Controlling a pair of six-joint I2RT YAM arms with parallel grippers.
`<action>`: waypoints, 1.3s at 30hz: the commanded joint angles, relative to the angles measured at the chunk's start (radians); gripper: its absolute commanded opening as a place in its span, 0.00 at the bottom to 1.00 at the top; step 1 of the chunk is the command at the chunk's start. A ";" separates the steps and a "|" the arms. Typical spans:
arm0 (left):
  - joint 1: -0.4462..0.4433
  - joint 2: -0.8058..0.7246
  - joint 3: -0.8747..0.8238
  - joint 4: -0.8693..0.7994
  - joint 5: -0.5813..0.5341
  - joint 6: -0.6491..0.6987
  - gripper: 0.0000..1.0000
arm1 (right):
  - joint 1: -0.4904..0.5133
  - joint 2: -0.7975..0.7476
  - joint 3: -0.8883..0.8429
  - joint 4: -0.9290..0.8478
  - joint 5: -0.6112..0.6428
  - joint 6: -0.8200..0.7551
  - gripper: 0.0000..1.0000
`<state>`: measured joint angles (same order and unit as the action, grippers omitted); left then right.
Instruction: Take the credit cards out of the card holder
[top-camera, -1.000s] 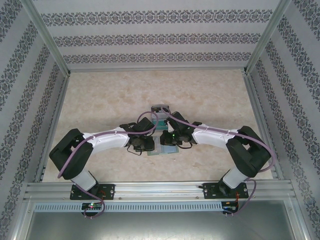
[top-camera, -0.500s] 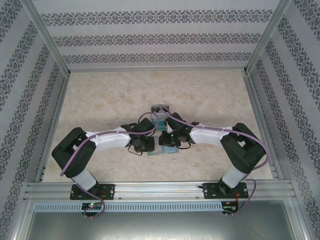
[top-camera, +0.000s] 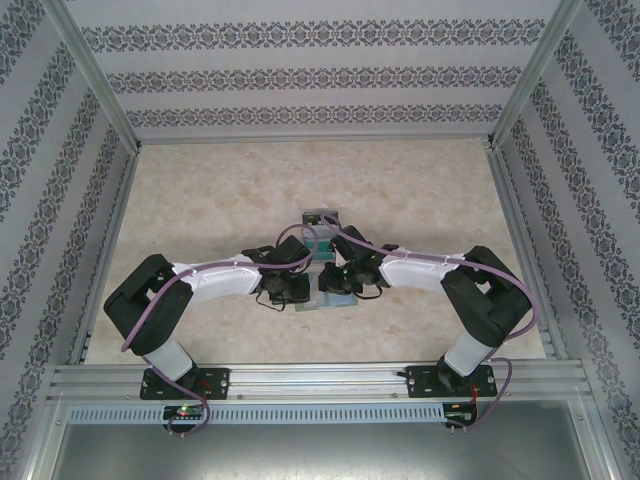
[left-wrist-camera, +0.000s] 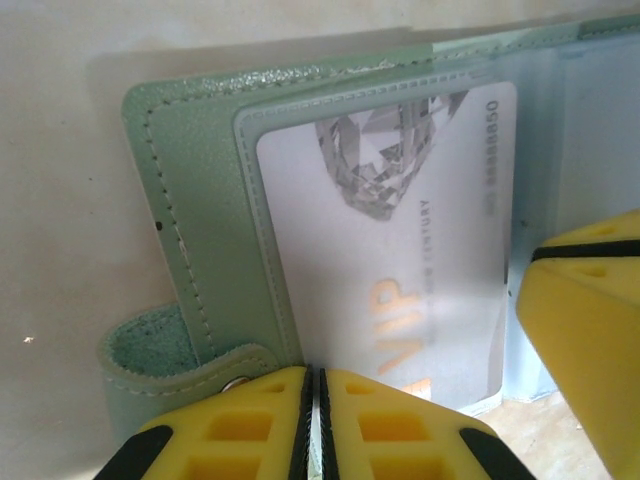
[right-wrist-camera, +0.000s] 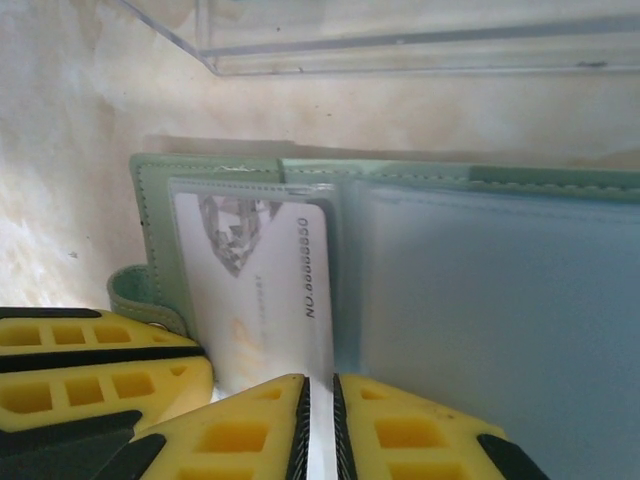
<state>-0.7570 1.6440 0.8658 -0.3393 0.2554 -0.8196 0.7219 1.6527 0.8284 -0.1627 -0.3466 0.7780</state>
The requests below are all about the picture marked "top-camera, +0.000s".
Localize grey-green plate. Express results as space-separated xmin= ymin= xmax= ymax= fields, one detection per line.
xmin=294 ymin=292 xmax=359 ymax=315

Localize grey sheet metal tray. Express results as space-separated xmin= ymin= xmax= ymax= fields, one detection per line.
xmin=49 ymin=422 xmax=591 ymax=480

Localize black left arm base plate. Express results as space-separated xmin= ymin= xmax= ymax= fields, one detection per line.
xmin=141 ymin=367 xmax=231 ymax=401

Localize slotted grey cable duct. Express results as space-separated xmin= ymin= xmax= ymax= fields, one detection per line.
xmin=67 ymin=402 xmax=446 ymax=424

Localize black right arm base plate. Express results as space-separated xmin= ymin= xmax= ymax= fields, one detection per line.
xmin=405 ymin=364 xmax=499 ymax=400

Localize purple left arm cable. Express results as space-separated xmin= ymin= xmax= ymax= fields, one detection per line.
xmin=122 ymin=224 xmax=324 ymax=440

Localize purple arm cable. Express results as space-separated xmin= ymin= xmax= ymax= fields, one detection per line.
xmin=122 ymin=224 xmax=324 ymax=440
xmin=322 ymin=214 xmax=539 ymax=434

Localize aluminium table side rail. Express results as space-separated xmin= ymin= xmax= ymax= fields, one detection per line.
xmin=487 ymin=144 xmax=571 ymax=361
xmin=67 ymin=147 xmax=144 ymax=366

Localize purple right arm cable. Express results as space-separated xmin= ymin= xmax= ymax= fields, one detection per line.
xmin=322 ymin=214 xmax=539 ymax=434

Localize aluminium frame post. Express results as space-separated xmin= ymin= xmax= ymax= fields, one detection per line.
xmin=47 ymin=0 xmax=144 ymax=154
xmin=484 ymin=0 xmax=586 ymax=151

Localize aluminium lower frame beam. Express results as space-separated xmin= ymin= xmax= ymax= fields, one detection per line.
xmin=569 ymin=397 xmax=626 ymax=480
xmin=17 ymin=394 xmax=69 ymax=480

